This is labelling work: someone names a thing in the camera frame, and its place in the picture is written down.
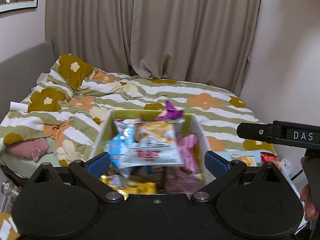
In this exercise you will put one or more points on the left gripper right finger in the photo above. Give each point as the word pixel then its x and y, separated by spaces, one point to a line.
pixel 225 172

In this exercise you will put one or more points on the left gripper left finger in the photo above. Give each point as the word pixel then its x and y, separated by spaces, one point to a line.
pixel 89 172

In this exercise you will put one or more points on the purple snack bag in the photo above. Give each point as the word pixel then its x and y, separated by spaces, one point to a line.
pixel 169 113

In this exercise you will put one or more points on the white blue snack bag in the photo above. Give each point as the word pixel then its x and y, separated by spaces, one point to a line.
pixel 117 148

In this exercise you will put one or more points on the person's right hand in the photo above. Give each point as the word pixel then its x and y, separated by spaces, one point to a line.
pixel 310 212

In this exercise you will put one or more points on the orange white snack packet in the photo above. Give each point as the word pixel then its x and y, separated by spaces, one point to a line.
pixel 247 159

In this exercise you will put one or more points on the green storage box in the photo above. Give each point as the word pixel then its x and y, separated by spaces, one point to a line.
pixel 188 125

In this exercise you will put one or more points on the red small snack bag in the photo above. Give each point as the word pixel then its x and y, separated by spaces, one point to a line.
pixel 269 157

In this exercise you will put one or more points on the pink snack bag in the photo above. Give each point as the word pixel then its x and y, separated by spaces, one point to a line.
pixel 186 147

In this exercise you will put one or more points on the dark brown snack packet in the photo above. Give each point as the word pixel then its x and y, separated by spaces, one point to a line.
pixel 179 180

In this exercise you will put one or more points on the gold foil snack bag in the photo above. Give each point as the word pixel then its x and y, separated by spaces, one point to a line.
pixel 127 186

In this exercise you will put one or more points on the pink plush toy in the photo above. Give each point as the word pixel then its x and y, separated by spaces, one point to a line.
pixel 31 149

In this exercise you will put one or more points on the floral striped duvet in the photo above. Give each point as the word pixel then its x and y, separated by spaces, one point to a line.
pixel 72 102

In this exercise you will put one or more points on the white paper roll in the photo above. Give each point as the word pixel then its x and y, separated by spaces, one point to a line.
pixel 19 107

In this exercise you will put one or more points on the grey headboard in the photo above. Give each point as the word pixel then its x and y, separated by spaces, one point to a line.
pixel 20 72

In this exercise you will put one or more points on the beige curtain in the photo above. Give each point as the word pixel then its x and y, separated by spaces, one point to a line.
pixel 203 41

